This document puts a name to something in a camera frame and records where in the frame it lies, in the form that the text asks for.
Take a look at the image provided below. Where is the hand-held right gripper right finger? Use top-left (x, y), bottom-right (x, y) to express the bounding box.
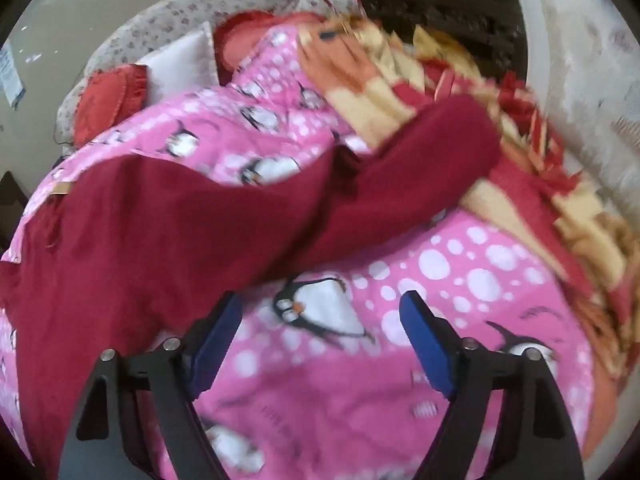
top-left (398, 290), bottom-right (586, 480)

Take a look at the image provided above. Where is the pink penguin print blanket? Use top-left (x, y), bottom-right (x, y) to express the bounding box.
top-left (0, 25), bottom-right (596, 480)

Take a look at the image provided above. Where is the maroon fleece garment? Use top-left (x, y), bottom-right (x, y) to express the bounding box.
top-left (0, 94), bottom-right (502, 480)

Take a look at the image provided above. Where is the paper wall notice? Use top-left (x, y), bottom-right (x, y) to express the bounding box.
top-left (0, 42), bottom-right (26, 108)

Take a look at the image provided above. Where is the white pillow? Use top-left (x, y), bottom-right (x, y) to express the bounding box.
top-left (135, 21), bottom-right (221, 106)

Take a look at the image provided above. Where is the red and yellow patterned blanket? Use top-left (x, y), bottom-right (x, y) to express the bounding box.
top-left (297, 15), bottom-right (640, 461)

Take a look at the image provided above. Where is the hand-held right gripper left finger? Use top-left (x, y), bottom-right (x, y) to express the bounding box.
top-left (60, 290), bottom-right (244, 480)

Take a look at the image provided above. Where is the white patterned curtain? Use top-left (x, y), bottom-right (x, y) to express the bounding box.
top-left (510, 0), bottom-right (640, 231)

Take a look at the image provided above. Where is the red heart-shaped frilled pillow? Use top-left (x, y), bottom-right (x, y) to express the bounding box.
top-left (72, 63), bottom-right (151, 146)
top-left (212, 10), bottom-right (323, 83)

